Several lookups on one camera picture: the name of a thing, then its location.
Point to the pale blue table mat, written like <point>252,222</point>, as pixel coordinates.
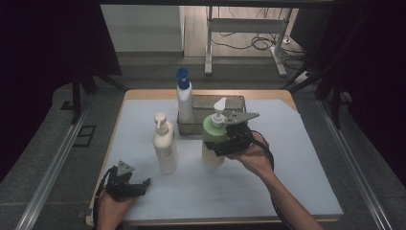
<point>191,195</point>

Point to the person's left hand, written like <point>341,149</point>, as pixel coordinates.
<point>111,212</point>

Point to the grey mesh basket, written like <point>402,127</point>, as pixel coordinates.
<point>207,103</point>

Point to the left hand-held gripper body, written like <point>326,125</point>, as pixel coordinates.
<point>119,188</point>

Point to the white panel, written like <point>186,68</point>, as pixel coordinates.
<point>143,28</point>

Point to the white bottle with blue cap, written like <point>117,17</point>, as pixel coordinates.
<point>185,99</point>

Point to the black tripod stand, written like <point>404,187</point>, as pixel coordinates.
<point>335,102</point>
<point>76,99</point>

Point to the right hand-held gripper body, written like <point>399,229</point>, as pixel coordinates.
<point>239,135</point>

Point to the white desk frame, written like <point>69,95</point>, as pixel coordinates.
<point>245,25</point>

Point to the person's right hand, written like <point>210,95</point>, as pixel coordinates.
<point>257,158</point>

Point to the aluminium rail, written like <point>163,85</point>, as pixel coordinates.
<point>354,166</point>
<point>51,172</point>

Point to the black curtain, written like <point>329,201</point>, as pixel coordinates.
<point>41,64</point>
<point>376,80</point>

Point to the green pump bottle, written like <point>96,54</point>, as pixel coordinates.
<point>212,134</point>

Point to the cream pump bottle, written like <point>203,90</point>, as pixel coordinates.
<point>165,150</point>

